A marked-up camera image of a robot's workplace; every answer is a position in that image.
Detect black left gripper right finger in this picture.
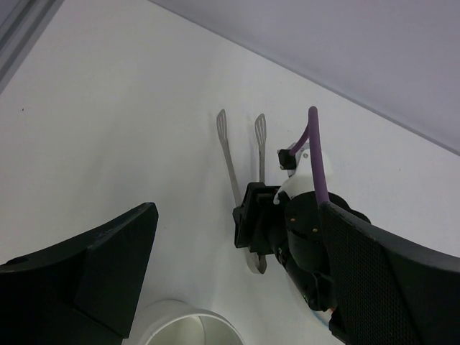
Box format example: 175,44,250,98
319,203,459,344

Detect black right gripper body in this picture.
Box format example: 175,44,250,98
232,181,371,285

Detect white cylindrical lunch container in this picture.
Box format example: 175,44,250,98
126,300,244,345

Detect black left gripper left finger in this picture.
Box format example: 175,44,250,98
1,203,158,344

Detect metal tongs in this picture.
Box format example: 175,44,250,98
216,109,267,275

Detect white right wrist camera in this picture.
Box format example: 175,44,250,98
273,148,315,205

